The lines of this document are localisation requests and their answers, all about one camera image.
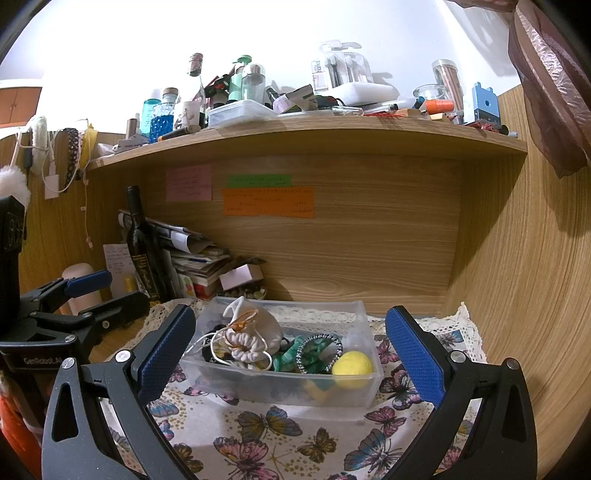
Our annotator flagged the glass bottle with blue beads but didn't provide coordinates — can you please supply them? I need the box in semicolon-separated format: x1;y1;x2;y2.
154;87;182;137

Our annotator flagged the blue plastic block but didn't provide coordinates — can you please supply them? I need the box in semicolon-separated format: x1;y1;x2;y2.
471;82;500;124

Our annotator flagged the pink cylinder bottle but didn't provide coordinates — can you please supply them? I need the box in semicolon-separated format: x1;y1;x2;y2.
62;263;105;317

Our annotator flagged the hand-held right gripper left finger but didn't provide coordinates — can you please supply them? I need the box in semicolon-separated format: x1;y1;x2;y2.
41;305;197;480

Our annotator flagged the white drawstring pouch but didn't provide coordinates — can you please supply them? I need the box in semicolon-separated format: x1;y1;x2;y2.
222;296;284;365

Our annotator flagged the white mug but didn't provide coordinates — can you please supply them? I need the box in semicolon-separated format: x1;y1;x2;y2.
178;100;206;131

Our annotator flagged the white note paper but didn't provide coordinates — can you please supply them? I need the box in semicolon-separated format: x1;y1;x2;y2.
102;243;132;294

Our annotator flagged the stack of magazines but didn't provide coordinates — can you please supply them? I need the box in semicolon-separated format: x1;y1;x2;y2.
117;209;232;301

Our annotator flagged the green fabric scrunchie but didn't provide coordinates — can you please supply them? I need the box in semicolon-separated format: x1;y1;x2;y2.
272;339;345;372

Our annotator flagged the yellow soft ball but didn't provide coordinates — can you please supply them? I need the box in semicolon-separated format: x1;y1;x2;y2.
331;351;374;377

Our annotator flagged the white fluffy headband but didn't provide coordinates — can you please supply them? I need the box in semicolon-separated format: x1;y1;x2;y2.
28;116;51;174

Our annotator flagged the glass bowl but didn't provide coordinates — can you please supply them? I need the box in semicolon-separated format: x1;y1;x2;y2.
412;84;446;109

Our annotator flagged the dark wine bottle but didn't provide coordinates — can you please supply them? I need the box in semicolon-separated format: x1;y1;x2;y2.
126;185;168;303

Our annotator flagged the wooden shelf board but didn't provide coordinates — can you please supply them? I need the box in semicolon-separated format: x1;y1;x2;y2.
85;111;528;174

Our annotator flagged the green pump bottle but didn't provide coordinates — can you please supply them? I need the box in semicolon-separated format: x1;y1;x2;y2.
229;54;254;103

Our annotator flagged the butterfly print lace cloth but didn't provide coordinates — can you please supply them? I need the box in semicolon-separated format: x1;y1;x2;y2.
88;298;488;480

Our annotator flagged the clear round bottle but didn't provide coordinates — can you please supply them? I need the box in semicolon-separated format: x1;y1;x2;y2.
241;63;267;102

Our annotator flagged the green sticky note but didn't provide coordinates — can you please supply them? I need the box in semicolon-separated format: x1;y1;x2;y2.
226;174;293;188

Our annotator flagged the small white cardboard box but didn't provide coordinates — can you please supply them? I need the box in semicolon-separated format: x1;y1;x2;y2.
218;258;266;291

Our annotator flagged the brown sheer curtain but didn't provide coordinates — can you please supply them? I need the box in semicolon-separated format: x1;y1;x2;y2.
508;0;591;179

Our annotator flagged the orange sticky note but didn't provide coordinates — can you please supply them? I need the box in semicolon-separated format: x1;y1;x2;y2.
222;187;315;219

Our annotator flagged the white fabric scrunchie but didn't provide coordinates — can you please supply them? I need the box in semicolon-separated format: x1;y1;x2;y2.
226;331;271;368

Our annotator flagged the clear blister pack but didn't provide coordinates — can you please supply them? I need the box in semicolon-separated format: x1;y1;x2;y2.
310;41;374;90

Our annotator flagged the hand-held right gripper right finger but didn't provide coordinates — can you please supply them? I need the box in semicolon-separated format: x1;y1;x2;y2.
385;305;539;480

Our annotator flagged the pink sticky note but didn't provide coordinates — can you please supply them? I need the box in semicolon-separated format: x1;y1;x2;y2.
166;166;213;202

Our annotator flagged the tall bottle with wrapped cork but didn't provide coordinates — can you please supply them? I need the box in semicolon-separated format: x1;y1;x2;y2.
187;52;206;104

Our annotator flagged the clear jar with sticks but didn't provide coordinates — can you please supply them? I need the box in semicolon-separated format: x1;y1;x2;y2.
431;59;462;123

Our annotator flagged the black beaded hair band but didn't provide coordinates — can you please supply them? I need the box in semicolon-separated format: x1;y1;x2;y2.
295;335;345;374

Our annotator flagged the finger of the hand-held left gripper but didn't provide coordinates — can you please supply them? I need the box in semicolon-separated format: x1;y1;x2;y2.
21;270;113;320
69;291;151;357

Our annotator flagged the black braided headband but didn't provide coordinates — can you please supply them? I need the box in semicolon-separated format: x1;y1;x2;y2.
62;128;82;192

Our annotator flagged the clear plastic box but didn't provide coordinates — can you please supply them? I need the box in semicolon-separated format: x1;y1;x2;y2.
179;298;385;409

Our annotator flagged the white fluffy fur piece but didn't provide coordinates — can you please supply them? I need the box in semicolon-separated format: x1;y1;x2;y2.
0;167;31;206

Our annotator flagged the white foam block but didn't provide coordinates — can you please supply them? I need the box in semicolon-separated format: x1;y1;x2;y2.
330;83;400;106

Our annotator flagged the clear lidded plastic container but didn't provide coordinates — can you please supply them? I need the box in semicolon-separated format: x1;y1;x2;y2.
205;100;280;128

